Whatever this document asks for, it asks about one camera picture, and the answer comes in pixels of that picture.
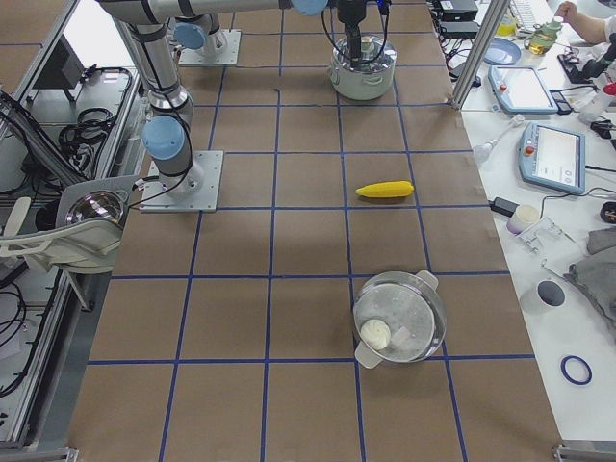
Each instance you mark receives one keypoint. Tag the white steamed bun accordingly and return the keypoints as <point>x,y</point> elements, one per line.
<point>376,334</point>

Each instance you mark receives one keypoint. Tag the white cup dark lid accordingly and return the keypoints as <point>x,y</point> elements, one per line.
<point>542,297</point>

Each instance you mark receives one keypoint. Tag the teach pendant tablet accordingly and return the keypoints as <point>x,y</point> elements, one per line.
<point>521,90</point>
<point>553,158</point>

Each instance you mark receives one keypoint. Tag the person's hand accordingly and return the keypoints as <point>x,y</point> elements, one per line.
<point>568,11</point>

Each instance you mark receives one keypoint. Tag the green tea jar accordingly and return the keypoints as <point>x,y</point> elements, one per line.
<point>544,37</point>

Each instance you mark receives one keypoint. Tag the steel bowl on chair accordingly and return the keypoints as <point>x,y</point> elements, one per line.
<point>99,204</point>

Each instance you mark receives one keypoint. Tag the aluminium frame post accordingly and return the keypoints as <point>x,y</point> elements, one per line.
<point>489,25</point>

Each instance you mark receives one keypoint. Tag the yellow plastic corn cob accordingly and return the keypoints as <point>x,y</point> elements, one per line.
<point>386,190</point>

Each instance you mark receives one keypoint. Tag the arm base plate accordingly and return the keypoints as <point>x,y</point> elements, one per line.
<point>197,192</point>
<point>199,49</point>

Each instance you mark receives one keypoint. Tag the purple white cup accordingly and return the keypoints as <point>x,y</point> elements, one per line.
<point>523,217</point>

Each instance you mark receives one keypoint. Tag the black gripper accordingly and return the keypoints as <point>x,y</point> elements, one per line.
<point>350,11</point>

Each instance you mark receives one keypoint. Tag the steel steamer pot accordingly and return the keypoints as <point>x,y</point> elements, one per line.
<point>411,307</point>

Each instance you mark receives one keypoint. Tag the black power adapter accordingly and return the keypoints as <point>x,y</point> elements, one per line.
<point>503,207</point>

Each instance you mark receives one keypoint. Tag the far teach pendant tablet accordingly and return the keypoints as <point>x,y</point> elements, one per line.
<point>521,90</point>

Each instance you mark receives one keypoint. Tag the pale green electric pot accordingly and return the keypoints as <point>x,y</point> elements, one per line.
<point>360,86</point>

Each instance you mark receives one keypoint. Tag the near teach pendant tablet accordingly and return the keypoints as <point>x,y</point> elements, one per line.
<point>553,158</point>

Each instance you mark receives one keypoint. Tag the glass pot lid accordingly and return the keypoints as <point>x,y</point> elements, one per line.
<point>376,54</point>

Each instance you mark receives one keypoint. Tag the blue plate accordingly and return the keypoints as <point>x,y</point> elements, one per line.
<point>502,51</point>

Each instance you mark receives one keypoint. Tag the grey cloth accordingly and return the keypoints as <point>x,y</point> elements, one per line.
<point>594,276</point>

